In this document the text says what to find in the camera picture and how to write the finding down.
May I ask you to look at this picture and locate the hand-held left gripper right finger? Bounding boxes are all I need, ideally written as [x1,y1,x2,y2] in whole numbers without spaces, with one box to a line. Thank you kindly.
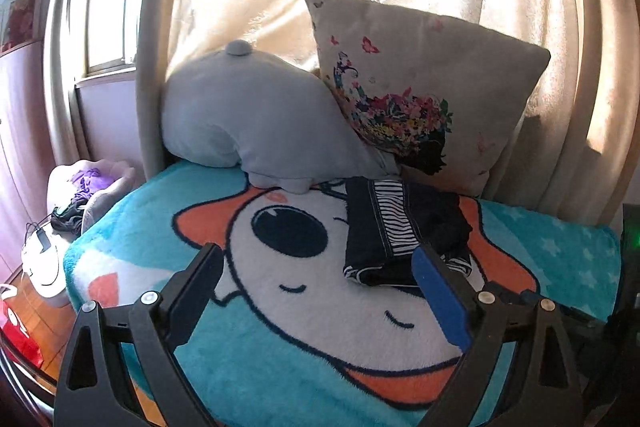
[412,246,586,427]

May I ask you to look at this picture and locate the red bag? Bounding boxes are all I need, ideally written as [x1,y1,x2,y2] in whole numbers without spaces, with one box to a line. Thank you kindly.
[0,297,43,368]

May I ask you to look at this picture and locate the beige floral print cushion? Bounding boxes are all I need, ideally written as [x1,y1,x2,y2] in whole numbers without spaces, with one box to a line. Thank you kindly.
[304,0,551,198]

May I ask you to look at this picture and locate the teal cartoon printed blanket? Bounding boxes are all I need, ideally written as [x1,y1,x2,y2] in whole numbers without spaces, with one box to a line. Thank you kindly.
[62,159,623,427]

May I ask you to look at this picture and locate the wooden nightstand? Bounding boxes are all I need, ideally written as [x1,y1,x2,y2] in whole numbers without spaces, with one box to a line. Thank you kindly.
[0,267,76,398]

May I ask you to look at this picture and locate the grey plush pillow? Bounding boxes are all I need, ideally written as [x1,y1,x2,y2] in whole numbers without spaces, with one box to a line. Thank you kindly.
[160,39,401,195]

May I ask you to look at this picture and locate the purple cloth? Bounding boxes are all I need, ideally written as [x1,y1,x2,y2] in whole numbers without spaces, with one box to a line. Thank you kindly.
[70,167,113,200]

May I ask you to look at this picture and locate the navy pants with striped lining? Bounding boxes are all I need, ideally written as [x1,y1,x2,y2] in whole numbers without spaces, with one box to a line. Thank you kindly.
[342,176,473,288]

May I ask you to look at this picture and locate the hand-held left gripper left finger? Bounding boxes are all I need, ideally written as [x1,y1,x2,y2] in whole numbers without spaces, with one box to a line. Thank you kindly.
[54,243,224,427]

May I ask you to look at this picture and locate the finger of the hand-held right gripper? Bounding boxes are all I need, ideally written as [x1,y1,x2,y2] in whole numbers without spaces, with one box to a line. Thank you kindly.
[555,304,611,345]

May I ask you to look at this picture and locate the framed wall picture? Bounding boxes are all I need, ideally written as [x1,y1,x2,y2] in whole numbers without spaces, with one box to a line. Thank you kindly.
[0,0,45,52]

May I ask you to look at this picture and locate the white device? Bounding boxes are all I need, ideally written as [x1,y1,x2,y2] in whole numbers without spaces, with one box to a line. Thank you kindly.
[21,227,68,308]

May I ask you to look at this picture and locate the pale fabric basket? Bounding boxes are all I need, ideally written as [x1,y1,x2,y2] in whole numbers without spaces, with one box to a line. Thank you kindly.
[47,158,137,240]

